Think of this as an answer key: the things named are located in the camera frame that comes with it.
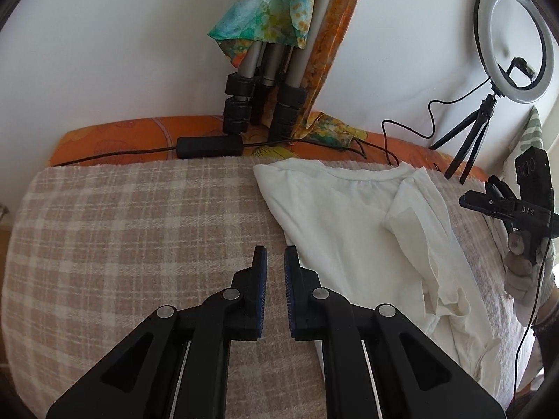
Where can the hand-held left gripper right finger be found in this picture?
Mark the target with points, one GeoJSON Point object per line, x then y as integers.
{"type": "Point", "coordinates": [290, 288]}

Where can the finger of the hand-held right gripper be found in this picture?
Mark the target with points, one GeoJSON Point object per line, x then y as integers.
{"type": "Point", "coordinates": [500, 187]}
{"type": "Point", "coordinates": [484, 204]}

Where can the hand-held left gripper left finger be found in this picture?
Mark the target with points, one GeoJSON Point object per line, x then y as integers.
{"type": "Point", "coordinates": [261, 279]}

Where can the white t-shirt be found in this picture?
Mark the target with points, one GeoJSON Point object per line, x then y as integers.
{"type": "Point", "coordinates": [349, 235]}

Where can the person's right hand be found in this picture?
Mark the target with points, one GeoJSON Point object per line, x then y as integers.
{"type": "Point", "coordinates": [519, 279]}

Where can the green patterned pillow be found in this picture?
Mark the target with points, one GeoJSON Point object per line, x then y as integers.
{"type": "Point", "coordinates": [530, 133]}

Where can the black mini tripod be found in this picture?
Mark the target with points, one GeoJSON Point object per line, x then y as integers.
{"type": "Point", "coordinates": [469, 131]}

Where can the beige plaid blanket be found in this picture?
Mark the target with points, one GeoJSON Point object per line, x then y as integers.
{"type": "Point", "coordinates": [131, 235]}

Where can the black power adapter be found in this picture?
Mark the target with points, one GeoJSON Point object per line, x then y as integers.
{"type": "Point", "coordinates": [209, 146]}

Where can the orange patterned bed sheet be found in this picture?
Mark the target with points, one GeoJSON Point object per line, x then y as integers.
{"type": "Point", "coordinates": [131, 135]}

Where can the orange patterned cloth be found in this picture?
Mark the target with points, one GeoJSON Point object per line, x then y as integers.
{"type": "Point", "coordinates": [336, 43]}

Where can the colourful silk scarf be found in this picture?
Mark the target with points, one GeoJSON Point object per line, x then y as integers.
{"type": "Point", "coordinates": [270, 8]}

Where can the silver camera tripod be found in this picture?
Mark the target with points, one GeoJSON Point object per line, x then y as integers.
{"type": "Point", "coordinates": [288, 104]}

